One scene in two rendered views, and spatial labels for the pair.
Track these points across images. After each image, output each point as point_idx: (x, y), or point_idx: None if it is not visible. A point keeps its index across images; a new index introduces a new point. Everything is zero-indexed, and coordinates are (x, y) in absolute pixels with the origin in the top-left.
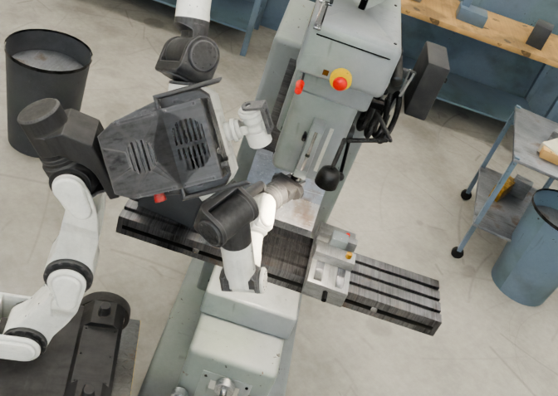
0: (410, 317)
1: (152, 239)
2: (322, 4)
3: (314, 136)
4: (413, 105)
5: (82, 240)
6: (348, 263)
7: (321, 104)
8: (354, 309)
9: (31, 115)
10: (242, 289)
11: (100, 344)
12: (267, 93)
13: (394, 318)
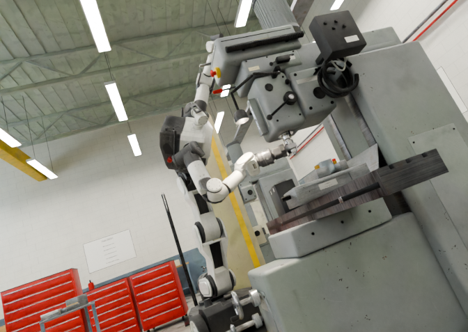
0: (359, 186)
1: (274, 229)
2: None
3: (250, 108)
4: (322, 51)
5: (194, 208)
6: (313, 172)
7: (250, 92)
8: (336, 210)
9: None
10: (198, 189)
11: (244, 294)
12: (326, 127)
13: (354, 198)
